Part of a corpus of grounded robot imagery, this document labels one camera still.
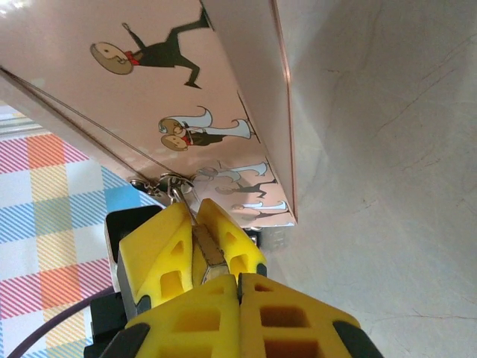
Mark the silver key ring with keys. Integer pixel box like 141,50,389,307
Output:
129,172,199,225

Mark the colourful striped plaid sheet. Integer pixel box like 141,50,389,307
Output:
0,104,162,358

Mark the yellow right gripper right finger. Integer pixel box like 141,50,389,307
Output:
237,271,385,358

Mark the pink cartoon tin box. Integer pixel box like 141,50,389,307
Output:
0,0,300,229

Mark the brass padlock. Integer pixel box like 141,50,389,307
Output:
191,223,230,286

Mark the purple cable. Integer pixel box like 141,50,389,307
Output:
0,294,95,358

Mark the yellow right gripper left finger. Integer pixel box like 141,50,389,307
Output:
98,274,242,358

